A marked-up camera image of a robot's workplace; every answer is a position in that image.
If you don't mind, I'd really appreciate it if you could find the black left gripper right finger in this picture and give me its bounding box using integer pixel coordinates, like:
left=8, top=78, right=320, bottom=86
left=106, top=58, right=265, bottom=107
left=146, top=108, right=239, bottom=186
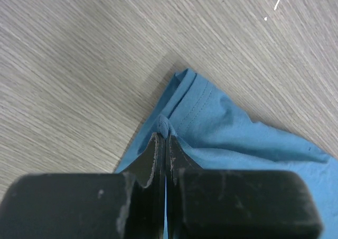
left=166, top=135, right=323, bottom=238

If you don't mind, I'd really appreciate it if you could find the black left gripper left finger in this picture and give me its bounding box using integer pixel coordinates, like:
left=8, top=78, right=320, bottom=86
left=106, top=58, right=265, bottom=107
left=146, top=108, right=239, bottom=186
left=1, top=133, right=165, bottom=238

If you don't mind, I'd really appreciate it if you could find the dark blue t-shirt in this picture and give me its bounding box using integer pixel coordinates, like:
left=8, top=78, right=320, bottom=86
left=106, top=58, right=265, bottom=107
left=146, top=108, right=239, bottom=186
left=116, top=69, right=337, bottom=238

